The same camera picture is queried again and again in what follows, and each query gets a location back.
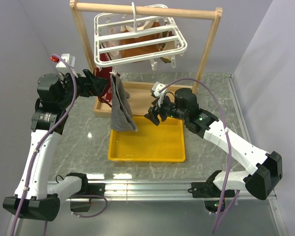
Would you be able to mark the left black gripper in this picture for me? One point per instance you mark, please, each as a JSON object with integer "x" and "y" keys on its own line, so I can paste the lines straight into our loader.
{"x": 91, "y": 85}

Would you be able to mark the white plastic clip hanger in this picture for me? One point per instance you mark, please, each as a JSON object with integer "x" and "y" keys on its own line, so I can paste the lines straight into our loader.
{"x": 110, "y": 28}

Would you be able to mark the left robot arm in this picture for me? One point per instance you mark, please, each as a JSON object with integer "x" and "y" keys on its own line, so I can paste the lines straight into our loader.
{"x": 44, "y": 142}

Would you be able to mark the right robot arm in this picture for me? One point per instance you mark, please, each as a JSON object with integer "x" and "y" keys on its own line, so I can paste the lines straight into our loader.
{"x": 262, "y": 171}

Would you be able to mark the aluminium mounting rail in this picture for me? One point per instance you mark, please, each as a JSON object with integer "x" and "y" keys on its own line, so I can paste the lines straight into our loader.
{"x": 141, "y": 208}

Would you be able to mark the orange underwear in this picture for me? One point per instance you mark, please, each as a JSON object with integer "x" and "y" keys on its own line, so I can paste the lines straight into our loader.
{"x": 144, "y": 49}

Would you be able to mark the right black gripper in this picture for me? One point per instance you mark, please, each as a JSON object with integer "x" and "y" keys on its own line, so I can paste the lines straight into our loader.
{"x": 152, "y": 115}

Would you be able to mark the red underwear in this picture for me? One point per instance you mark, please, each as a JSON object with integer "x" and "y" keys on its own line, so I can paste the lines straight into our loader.
{"x": 106, "y": 92}

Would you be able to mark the grey striped underwear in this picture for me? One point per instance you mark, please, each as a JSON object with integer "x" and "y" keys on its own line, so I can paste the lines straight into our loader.
{"x": 121, "y": 113}

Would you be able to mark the yellow plastic tray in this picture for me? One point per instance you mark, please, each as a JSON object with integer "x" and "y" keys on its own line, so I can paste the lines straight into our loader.
{"x": 163, "y": 143}

